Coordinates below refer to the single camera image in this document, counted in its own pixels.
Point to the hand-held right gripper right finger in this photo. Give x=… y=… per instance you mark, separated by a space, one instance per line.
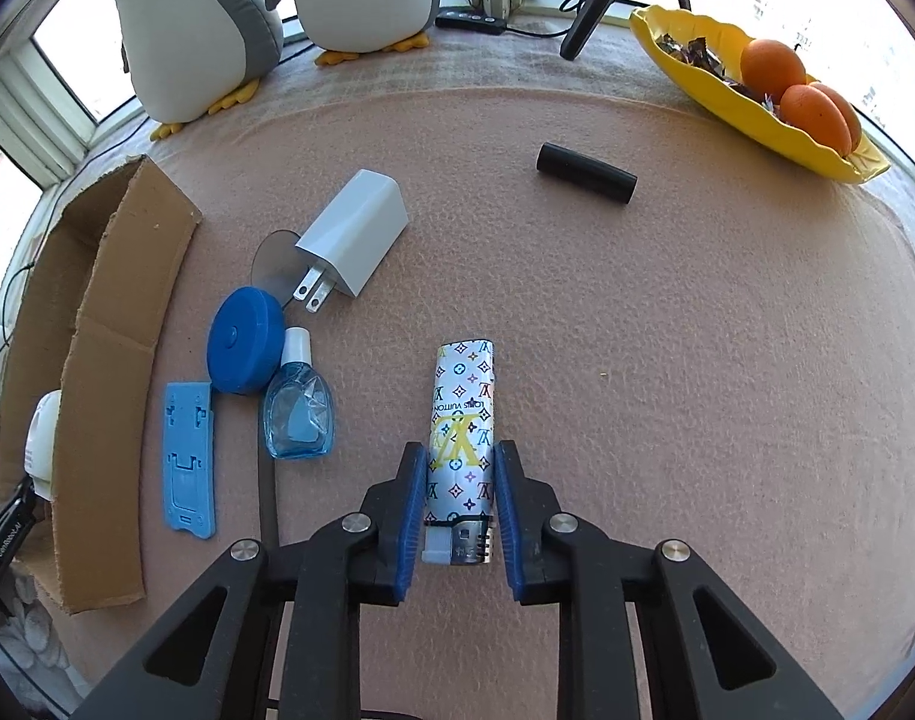
x=506 y=510

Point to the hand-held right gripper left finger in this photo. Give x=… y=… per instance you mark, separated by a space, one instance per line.
x=412 y=510

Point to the patterned silver lighter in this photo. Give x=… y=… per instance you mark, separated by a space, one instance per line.
x=461 y=420

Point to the white plug-in device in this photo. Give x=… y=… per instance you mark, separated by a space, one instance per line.
x=43 y=435

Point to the cardboard box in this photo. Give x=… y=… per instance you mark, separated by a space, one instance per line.
x=105 y=405

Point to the grey spoon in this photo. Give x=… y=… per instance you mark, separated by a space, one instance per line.
x=273 y=262

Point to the white charger adapter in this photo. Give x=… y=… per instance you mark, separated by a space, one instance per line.
x=352 y=232

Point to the blue eye drop bottle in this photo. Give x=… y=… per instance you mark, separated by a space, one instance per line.
x=296 y=420

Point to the blue phone stand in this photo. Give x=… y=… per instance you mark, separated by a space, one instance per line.
x=189 y=465

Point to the pinkish brown felt mat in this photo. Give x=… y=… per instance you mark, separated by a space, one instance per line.
x=652 y=352

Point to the blue round case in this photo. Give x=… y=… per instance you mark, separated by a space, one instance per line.
x=243 y=341

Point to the black cylinder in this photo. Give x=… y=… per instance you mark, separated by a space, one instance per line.
x=585 y=172

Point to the yellow fruit bowl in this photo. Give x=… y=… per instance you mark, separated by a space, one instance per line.
x=697 y=82

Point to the black inline remote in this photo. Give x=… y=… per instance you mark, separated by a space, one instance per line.
x=468 y=21

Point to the pile of wrapped candies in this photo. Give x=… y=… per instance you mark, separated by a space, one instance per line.
x=690 y=52

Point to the orange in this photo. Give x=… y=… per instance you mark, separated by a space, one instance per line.
x=774 y=67
x=813 y=116
x=853 y=124

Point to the large penguin plush toy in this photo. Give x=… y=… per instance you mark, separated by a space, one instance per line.
x=180 y=22

